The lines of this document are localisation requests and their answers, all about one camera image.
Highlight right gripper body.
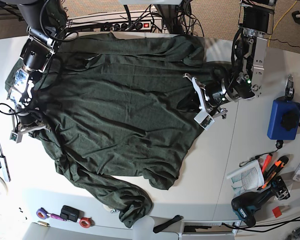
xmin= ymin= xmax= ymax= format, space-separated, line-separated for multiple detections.
xmin=9 ymin=112 xmax=51 ymax=143

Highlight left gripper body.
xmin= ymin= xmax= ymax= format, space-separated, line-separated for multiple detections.
xmin=183 ymin=73 xmax=228 ymax=130

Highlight dark green t-shirt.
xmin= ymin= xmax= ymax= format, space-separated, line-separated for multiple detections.
xmin=4 ymin=31 xmax=233 ymax=229

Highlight blue box with black knob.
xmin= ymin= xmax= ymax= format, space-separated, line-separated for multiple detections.
xmin=266 ymin=74 xmax=300 ymax=151

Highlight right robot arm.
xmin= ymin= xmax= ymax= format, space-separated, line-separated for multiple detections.
xmin=7 ymin=0 xmax=69 ymax=143

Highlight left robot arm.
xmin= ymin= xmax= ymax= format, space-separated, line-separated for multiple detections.
xmin=177 ymin=0 xmax=277 ymax=130

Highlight grey usb hub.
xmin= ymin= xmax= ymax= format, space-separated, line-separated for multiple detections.
xmin=0 ymin=155 xmax=11 ymax=182

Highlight rolled paper sheet with drawing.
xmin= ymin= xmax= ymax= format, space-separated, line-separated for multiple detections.
xmin=226 ymin=160 xmax=265 ymax=195

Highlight purple tape roll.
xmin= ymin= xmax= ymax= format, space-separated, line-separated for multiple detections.
xmin=36 ymin=207 xmax=49 ymax=220

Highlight orange black utility knife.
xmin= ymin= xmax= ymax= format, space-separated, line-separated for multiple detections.
xmin=256 ymin=155 xmax=289 ymax=191

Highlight black power strip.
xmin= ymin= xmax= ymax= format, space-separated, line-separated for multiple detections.
xmin=100 ymin=21 xmax=153 ymax=32

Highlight red tape roll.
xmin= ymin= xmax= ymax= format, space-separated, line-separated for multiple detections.
xmin=79 ymin=217 xmax=92 ymax=229

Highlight red square sticker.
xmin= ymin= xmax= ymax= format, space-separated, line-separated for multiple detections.
xmin=272 ymin=206 xmax=282 ymax=218

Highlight clear tape rolls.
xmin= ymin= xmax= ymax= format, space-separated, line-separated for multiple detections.
xmin=103 ymin=204 xmax=120 ymax=214

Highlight black action camera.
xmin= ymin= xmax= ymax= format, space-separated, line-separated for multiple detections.
xmin=60 ymin=205 xmax=80 ymax=223

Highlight dark teal cordless drill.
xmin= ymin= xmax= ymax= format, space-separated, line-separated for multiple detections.
xmin=231 ymin=176 xmax=290 ymax=228

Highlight black strap handle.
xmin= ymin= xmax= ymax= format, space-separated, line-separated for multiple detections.
xmin=153 ymin=215 xmax=183 ymax=234

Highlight yellow cable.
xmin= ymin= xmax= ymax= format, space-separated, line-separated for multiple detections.
xmin=267 ymin=0 xmax=300 ymax=47

